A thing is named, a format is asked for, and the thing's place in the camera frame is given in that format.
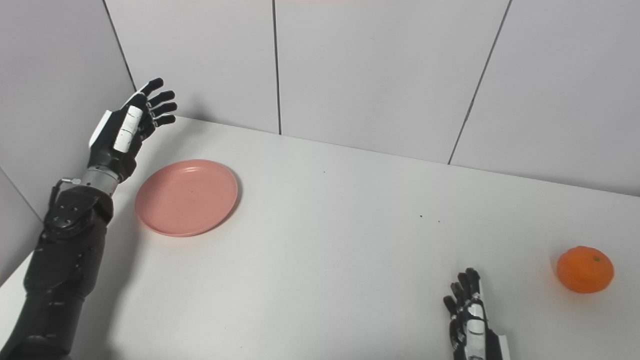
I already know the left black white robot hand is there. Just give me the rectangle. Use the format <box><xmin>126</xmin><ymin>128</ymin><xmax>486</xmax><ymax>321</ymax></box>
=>
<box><xmin>87</xmin><ymin>77</ymin><xmax>178</xmax><ymax>184</ymax></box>

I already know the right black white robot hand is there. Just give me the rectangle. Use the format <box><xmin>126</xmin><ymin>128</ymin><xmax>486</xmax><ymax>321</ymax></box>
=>
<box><xmin>442</xmin><ymin>267</ymin><xmax>512</xmax><ymax>360</ymax></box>

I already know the pink round plate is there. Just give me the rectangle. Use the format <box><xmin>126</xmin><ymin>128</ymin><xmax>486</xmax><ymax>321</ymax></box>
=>
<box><xmin>134</xmin><ymin>159</ymin><xmax>239</xmax><ymax>238</ymax></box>

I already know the orange fruit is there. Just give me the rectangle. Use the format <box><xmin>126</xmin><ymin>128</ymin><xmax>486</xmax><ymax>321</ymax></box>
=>
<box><xmin>556</xmin><ymin>245</ymin><xmax>615</xmax><ymax>294</ymax></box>

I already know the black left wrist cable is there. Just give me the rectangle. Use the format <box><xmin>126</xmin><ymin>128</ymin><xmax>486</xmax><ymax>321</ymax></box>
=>
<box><xmin>48</xmin><ymin>177</ymin><xmax>82</xmax><ymax>211</ymax></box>

